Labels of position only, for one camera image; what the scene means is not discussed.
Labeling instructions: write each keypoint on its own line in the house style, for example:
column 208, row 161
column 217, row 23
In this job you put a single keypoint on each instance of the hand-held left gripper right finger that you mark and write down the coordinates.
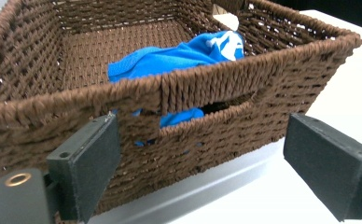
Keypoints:
column 328, row 168

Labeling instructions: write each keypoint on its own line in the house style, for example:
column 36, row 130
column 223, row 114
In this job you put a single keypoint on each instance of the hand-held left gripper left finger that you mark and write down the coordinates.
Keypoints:
column 86, row 168

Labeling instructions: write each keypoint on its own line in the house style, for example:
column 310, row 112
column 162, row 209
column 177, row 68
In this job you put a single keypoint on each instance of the brown woven basket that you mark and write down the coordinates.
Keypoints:
column 232, row 140

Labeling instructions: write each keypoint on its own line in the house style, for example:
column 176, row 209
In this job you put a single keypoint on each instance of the blue garment with white print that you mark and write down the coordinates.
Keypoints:
column 169, row 62

